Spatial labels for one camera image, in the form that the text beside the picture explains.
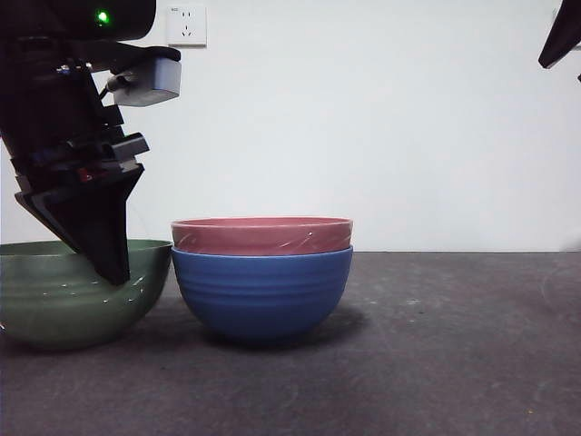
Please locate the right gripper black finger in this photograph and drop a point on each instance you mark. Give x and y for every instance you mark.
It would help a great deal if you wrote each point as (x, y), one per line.
(563, 36)

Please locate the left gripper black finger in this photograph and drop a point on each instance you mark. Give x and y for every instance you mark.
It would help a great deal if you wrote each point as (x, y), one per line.
(34, 204)
(100, 227)

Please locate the green ribbed bowl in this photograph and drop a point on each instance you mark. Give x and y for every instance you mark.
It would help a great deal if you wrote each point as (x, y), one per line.
(45, 309)

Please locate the red ribbed bowl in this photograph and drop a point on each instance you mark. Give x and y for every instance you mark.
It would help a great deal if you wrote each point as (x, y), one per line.
(254, 236)

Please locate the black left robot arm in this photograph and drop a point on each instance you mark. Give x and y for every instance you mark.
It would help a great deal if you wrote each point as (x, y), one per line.
(54, 18)

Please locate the blue ribbed bowl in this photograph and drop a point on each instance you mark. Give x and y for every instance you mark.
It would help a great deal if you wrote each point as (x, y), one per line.
(263, 295)

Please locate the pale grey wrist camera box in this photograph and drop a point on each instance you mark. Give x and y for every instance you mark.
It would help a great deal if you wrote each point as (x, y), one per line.
(154, 86)

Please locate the white wall socket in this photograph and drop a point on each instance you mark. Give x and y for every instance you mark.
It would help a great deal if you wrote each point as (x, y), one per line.
(188, 25)

